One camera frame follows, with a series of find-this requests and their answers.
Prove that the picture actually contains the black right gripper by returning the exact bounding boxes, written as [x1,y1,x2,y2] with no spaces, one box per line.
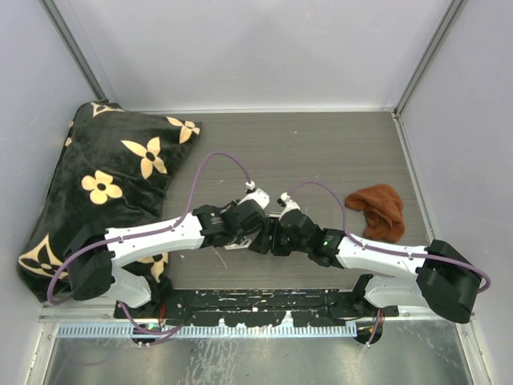
[249,216,310,256]

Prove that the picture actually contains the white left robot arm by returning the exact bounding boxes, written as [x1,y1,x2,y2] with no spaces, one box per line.
[65,188,270,318]

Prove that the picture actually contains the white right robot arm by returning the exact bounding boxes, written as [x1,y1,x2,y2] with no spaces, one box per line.
[277,192,488,324]

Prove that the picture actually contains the orange brown cloth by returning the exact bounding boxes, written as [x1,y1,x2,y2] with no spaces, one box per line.
[345,184,406,243]

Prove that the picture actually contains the black floral cushion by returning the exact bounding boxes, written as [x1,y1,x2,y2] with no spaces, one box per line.
[17,100,203,302]

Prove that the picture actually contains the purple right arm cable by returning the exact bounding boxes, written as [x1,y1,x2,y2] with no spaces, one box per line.
[285,180,491,294]

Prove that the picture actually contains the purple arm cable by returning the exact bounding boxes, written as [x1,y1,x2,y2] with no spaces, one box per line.
[46,152,257,306]
[285,180,491,294]

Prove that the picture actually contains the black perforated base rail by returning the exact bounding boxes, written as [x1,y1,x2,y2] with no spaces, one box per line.
[128,289,378,327]

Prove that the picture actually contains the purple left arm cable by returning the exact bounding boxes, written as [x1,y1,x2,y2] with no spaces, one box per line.
[46,152,257,306]

